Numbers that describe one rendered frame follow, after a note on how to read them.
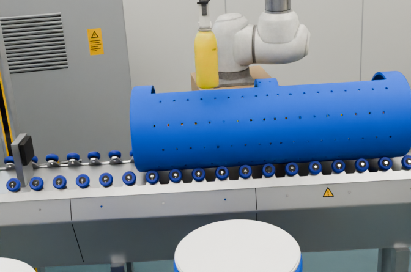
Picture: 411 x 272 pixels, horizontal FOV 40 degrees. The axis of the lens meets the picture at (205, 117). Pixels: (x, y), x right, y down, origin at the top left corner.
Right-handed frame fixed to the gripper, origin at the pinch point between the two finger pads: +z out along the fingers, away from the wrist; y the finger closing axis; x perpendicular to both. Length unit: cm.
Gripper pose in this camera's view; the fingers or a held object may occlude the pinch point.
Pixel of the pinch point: (204, 14)
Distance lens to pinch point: 165.5
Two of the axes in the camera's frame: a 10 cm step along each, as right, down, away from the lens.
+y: 0.1, 3.1, -9.5
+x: 10.0, -0.5, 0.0
